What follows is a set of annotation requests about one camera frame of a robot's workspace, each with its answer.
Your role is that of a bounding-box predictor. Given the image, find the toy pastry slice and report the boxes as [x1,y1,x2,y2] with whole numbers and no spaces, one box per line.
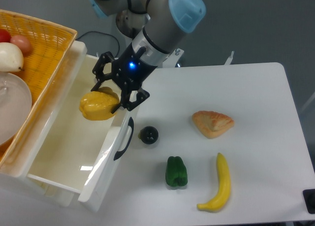
[192,111,235,139]

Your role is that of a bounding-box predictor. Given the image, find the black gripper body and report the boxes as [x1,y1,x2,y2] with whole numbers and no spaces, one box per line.
[111,44,157,94]

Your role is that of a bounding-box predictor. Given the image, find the red tomato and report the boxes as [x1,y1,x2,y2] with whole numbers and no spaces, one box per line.
[0,29,11,43]

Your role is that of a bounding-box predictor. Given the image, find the white plate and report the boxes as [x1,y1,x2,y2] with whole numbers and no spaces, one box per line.
[0,72,32,144]

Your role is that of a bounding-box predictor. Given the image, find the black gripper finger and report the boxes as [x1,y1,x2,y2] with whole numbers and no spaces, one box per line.
[91,51,115,92]
[111,88,150,113]

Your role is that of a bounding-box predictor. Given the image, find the black drawer handle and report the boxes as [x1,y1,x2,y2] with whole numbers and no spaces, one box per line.
[113,117,134,161]

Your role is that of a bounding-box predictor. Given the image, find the black cable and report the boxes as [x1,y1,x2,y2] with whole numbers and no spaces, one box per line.
[76,31,120,58]

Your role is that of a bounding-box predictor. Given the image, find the metal table bracket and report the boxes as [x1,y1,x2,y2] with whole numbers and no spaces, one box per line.
[224,51,234,65]

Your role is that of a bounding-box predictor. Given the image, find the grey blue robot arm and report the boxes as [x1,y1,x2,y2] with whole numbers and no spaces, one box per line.
[92,0,206,113]

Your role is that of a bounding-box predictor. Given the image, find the white pear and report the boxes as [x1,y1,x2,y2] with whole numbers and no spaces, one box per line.
[0,42,24,72]

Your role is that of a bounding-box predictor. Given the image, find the black object at edge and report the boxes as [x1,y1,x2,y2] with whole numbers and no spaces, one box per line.
[303,189,315,214]

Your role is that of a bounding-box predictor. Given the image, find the yellow woven basket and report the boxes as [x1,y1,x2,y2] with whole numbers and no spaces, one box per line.
[0,9,77,164]

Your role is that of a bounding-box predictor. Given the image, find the white open drawer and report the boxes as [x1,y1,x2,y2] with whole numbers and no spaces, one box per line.
[29,55,137,212]

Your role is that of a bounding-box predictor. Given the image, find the pink peach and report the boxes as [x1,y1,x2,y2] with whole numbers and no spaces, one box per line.
[10,35,32,54]

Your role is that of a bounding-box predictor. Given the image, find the yellow bell pepper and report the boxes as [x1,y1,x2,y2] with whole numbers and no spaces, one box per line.
[79,87,120,121]

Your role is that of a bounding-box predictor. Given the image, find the green bell pepper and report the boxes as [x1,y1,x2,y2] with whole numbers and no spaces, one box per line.
[165,156,188,187]

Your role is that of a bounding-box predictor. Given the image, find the white drawer cabinet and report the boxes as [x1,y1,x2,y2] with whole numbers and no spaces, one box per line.
[0,41,87,206]

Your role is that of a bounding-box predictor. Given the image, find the yellow banana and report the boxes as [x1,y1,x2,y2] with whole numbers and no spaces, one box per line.
[196,153,231,212]

